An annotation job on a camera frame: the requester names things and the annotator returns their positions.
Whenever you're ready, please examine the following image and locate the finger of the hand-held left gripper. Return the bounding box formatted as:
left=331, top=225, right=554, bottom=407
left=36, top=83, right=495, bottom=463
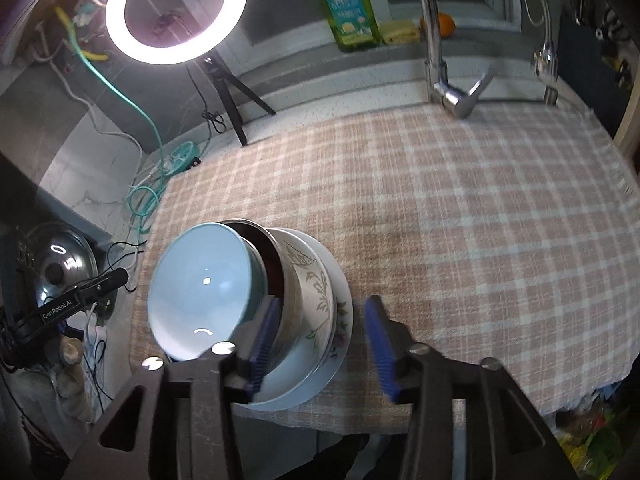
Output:
left=79, top=268, right=130, bottom=304

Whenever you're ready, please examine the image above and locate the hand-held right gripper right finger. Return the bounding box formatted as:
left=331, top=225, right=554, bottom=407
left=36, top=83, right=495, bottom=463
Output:
left=363, top=295, right=578, bottom=480

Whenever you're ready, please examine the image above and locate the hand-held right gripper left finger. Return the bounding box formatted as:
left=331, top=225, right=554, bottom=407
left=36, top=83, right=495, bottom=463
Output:
left=62, top=296, right=282, bottom=480

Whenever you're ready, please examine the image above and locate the white small-flower plate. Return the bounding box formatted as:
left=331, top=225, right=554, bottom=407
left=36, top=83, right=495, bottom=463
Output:
left=280, top=228, right=355, bottom=396

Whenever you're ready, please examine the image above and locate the large rose-print plate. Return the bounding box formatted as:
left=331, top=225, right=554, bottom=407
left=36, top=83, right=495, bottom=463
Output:
left=232, top=310, right=351, bottom=412

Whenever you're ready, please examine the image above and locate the small red steel bowl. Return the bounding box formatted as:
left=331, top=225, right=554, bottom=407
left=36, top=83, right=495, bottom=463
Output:
left=220, top=219, right=288, bottom=321

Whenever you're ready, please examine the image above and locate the white leaf-print bowl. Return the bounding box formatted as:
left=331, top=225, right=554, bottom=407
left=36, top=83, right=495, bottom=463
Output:
left=270, top=227, right=335, bottom=403

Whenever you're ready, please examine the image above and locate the light blue bowl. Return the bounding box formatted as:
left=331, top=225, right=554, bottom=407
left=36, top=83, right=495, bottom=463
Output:
left=147, top=222, right=268, bottom=362

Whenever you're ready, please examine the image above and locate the person's left hand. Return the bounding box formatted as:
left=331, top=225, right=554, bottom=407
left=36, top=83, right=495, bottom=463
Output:
left=57, top=335, right=86, bottom=386

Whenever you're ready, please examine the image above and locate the glass pot lid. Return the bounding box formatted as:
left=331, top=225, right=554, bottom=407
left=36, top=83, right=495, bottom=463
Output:
left=22, top=224, right=99, bottom=313

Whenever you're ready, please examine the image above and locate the beige checked cloth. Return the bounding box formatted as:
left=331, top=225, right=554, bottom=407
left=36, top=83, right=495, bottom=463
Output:
left=127, top=102, right=632, bottom=431

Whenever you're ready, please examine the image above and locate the round teal power strip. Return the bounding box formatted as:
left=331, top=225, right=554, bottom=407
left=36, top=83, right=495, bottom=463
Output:
left=160, top=141, right=198, bottom=177

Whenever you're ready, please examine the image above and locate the black tripod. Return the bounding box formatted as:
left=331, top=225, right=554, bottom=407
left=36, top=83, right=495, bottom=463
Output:
left=202, top=55, right=277, bottom=147

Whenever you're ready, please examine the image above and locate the colourful plastic bag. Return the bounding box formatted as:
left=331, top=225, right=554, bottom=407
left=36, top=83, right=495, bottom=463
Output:
left=555, top=385, right=636, bottom=480

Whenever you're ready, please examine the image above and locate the yellow sponge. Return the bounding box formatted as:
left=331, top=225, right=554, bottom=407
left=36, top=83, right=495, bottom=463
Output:
left=378, top=20, right=422, bottom=45

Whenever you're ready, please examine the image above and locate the chrome faucet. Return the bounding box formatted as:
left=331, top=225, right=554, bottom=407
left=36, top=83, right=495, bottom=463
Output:
left=412, top=0, right=497, bottom=120

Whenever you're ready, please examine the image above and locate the orange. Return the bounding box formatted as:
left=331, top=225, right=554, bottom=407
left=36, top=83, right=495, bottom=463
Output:
left=420, top=12, right=457, bottom=39

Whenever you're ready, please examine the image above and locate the green dish soap bottle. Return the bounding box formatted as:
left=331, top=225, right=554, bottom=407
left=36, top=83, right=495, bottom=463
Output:
left=315, top=0, right=381, bottom=53

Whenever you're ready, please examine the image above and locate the thin black cable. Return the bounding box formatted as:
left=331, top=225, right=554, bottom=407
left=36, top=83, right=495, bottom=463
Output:
left=107, top=240, right=148, bottom=293

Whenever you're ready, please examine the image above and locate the white cable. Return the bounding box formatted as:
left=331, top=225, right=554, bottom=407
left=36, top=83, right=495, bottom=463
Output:
left=32, top=35, right=151, bottom=181

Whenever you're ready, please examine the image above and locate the teal cable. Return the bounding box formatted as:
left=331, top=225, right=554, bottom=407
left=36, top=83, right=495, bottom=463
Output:
left=75, top=45, right=173, bottom=231

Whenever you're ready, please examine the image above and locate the black ring light cable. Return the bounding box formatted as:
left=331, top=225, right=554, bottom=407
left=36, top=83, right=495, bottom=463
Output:
left=187, top=65, right=221, bottom=161

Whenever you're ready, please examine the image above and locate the yellow cable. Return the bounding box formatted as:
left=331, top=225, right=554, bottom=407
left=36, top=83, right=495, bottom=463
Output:
left=54, top=6, right=108, bottom=61

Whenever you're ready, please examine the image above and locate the chrome spray hose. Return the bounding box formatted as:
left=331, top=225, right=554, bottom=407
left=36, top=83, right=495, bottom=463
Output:
left=520, top=0, right=561, bottom=106

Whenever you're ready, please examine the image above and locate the dark wall rack with hooks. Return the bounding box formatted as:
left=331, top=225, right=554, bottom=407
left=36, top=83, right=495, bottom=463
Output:
left=557, top=0, right=636, bottom=91

